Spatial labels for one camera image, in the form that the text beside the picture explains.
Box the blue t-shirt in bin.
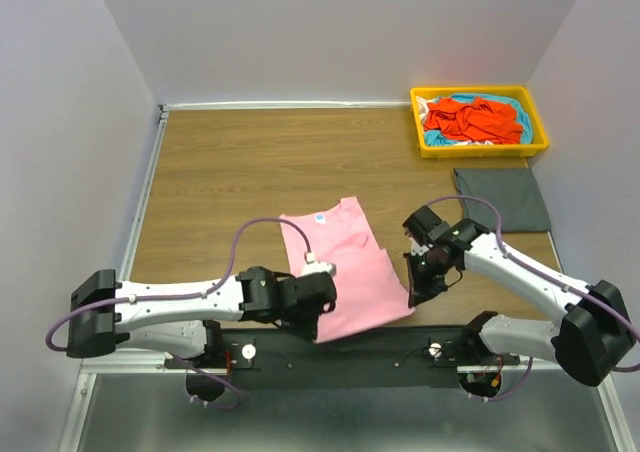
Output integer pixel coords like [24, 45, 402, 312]
[422, 92, 537, 148]

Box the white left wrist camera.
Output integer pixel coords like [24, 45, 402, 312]
[299, 252, 337, 277]

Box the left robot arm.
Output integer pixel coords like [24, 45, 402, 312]
[66, 261, 337, 367]

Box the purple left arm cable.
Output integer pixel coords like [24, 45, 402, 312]
[45, 215, 314, 411]

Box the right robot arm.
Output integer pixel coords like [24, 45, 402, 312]
[403, 206, 639, 387]

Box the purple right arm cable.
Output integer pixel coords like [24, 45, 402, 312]
[422, 194, 639, 403]

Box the orange t-shirt in bin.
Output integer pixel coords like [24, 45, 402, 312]
[425, 96, 525, 145]

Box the folded dark grey t-shirt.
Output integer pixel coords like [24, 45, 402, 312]
[453, 168, 551, 233]

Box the pink t-shirt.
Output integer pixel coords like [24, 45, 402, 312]
[281, 197, 414, 343]

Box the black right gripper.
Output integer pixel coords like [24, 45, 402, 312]
[402, 248, 451, 306]

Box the white cloth in bin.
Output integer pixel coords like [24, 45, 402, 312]
[416, 96, 433, 127]

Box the yellow plastic bin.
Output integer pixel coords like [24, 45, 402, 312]
[410, 85, 549, 159]

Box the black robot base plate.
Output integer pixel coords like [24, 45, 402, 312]
[164, 326, 520, 400]

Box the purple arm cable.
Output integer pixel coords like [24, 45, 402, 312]
[45, 215, 314, 411]
[422, 194, 639, 403]

